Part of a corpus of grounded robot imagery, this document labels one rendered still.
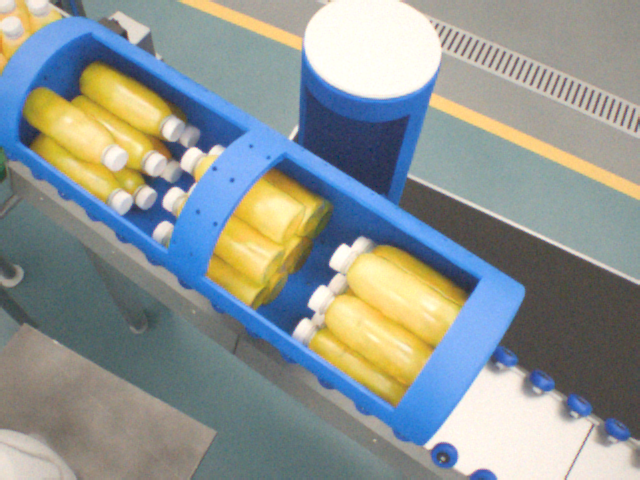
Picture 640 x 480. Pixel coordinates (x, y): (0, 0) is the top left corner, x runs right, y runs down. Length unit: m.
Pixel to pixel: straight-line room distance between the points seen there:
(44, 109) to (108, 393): 0.48
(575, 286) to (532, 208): 0.40
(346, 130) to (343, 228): 0.73
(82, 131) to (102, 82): 0.11
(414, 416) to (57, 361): 0.57
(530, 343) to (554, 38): 1.44
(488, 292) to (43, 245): 1.76
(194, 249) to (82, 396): 0.30
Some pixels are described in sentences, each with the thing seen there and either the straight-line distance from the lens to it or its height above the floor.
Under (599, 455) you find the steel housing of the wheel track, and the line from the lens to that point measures 1.28.
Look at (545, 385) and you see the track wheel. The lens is 1.21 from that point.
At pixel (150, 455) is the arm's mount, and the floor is 1.01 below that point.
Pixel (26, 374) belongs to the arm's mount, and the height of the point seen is 1.02.
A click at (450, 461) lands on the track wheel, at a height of 0.97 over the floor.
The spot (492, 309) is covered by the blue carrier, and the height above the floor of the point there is 1.23.
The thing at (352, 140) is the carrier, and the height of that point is 0.50.
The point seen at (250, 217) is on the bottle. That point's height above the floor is 1.17.
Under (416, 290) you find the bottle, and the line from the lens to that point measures 0.97.
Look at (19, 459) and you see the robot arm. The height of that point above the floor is 1.28.
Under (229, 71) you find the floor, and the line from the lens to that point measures 2.73.
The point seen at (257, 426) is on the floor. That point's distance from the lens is 2.12.
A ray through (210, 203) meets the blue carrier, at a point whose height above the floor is 1.22.
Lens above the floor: 2.07
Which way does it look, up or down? 63 degrees down
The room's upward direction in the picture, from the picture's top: 6 degrees clockwise
